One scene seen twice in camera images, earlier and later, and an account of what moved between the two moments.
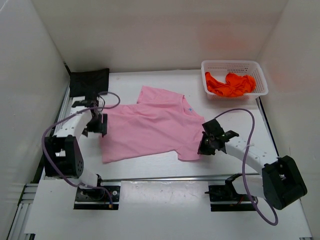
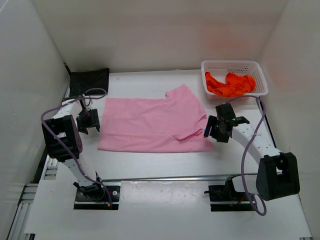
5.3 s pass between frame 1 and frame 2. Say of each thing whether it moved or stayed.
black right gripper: moved
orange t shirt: stayed
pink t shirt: moved
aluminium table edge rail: stayed
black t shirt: stayed
